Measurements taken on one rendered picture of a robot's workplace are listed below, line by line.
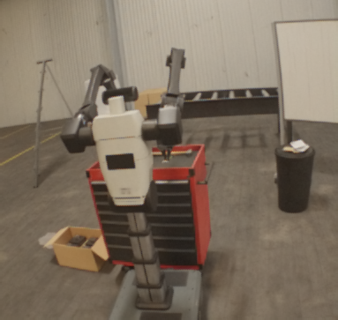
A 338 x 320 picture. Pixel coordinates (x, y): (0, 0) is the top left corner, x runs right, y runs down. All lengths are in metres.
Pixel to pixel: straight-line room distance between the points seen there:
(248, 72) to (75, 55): 5.96
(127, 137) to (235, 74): 8.51
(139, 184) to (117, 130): 0.26
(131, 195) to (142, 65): 8.96
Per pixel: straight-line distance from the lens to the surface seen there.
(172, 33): 9.96
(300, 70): 3.70
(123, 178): 1.40
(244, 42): 9.69
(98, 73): 1.79
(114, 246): 2.30
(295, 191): 3.08
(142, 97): 8.12
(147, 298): 1.83
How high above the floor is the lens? 1.59
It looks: 18 degrees down
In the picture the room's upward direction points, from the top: 7 degrees counter-clockwise
